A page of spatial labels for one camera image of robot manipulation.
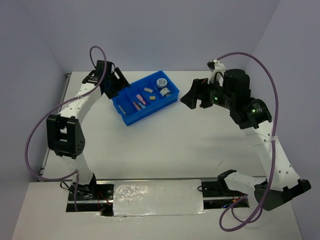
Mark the orange translucent case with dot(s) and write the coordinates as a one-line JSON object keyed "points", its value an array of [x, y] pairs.
{"points": [[137, 106]]}

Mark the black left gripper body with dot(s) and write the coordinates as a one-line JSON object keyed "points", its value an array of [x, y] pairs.
{"points": [[111, 79]]}

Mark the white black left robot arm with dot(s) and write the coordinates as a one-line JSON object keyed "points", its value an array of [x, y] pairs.
{"points": [[64, 130]]}

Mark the blue plastic compartment tray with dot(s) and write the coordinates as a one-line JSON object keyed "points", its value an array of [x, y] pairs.
{"points": [[126, 97]]}

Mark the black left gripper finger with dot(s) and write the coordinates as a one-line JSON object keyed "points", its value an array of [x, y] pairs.
{"points": [[111, 92], [120, 81]]}

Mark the blue slime jar printed lid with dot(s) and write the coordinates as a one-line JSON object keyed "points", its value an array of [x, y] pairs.
{"points": [[161, 83]]}

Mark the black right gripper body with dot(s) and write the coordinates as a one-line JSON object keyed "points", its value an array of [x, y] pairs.
{"points": [[212, 93]]}

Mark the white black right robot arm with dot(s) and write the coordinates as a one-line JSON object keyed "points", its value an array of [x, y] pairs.
{"points": [[282, 183]]}

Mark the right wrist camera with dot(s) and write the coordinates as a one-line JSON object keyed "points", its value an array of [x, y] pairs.
{"points": [[217, 69]]}

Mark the grey eraser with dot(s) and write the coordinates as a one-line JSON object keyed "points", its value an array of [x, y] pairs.
{"points": [[149, 90]]}

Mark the pink translucent case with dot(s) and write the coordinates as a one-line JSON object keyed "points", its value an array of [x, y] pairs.
{"points": [[141, 99]]}

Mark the white foil covered panel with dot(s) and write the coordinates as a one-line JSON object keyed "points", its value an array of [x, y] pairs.
{"points": [[157, 198]]}

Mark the blue white marker pen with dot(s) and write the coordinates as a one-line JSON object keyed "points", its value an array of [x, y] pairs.
{"points": [[123, 112]]}

